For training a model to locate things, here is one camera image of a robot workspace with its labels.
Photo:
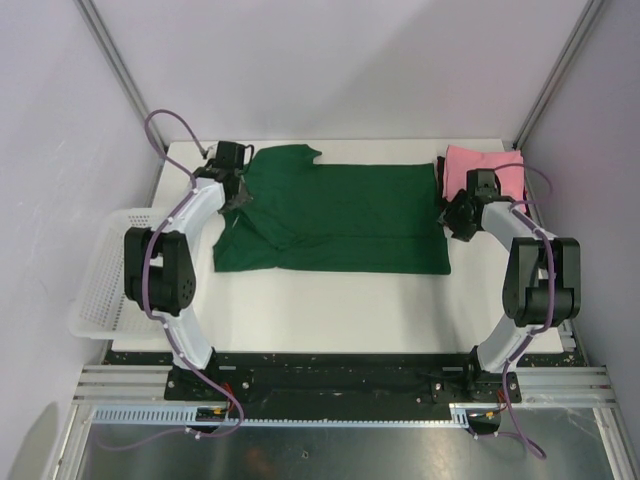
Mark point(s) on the pink folded t shirt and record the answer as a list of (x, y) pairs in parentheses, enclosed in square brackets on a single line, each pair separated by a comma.
[(480, 162)]

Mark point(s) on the white plastic basket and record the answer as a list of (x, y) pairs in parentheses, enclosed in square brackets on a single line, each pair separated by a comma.
[(101, 310)]

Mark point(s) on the left aluminium frame post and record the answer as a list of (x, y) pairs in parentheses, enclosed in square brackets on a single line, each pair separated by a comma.
[(107, 46)]

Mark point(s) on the black printed folded t shirt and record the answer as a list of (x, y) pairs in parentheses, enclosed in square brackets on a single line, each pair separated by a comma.
[(441, 180)]

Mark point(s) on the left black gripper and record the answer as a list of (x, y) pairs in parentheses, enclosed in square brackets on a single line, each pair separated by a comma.
[(242, 197)]

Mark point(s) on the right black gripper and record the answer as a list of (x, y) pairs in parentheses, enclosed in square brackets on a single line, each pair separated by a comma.
[(461, 232)]

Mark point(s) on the aluminium frame post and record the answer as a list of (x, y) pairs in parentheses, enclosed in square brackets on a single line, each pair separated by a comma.
[(576, 42), (107, 46)]

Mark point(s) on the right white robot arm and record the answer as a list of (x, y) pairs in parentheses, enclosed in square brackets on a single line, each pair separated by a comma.
[(542, 283)]

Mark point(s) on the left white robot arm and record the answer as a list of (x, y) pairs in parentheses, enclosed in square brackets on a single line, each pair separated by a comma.
[(159, 271)]

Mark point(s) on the green t shirt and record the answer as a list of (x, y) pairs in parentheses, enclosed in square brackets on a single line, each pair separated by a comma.
[(307, 216)]

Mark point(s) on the right aluminium frame post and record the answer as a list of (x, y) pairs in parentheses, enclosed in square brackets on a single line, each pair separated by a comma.
[(576, 42)]

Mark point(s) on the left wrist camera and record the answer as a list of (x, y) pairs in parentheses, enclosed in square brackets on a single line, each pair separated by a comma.
[(209, 152)]

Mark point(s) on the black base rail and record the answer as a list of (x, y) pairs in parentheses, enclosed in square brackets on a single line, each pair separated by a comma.
[(340, 387)]

